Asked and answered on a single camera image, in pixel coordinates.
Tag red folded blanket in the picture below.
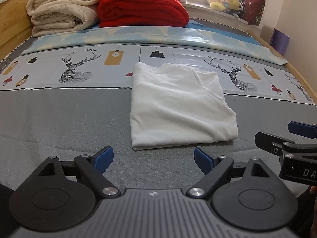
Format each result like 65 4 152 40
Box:
97 0 189 27

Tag purple box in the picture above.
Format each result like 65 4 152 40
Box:
270 29 290 56

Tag white t-shirt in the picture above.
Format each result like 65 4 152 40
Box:
130 62 238 151

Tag deer-print grey bed sheet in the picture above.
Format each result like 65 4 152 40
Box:
1 39 316 190

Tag yellow plush toys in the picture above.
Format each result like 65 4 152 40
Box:
206 0 245 18

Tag cream folded blanket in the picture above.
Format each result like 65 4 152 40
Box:
26 0 101 37

